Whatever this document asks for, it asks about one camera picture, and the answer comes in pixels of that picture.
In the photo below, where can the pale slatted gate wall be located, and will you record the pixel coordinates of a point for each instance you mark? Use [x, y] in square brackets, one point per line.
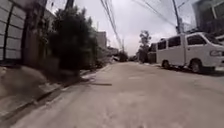
[13, 33]

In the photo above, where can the pale distant building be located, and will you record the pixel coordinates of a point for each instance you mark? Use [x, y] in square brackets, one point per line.
[101, 40]

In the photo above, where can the dark vehicle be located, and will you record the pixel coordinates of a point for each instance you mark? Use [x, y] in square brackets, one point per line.
[152, 53]

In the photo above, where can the white van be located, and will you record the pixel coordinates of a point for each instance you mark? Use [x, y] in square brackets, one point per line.
[186, 50]

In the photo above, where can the tall utility pole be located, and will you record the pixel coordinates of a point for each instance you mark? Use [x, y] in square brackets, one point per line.
[176, 16]

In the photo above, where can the slender distant tree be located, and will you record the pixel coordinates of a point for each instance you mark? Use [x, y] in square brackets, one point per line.
[145, 41]

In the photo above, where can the grey building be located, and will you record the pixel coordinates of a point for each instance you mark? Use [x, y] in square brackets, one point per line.
[208, 16]

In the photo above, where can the grey concrete sidewalk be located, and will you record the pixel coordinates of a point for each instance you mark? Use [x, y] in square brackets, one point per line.
[23, 90]

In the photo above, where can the grey concrete road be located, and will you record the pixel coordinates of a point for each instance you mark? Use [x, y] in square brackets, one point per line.
[133, 100]

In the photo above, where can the dense dark tree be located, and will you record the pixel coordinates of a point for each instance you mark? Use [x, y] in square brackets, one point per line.
[71, 36]

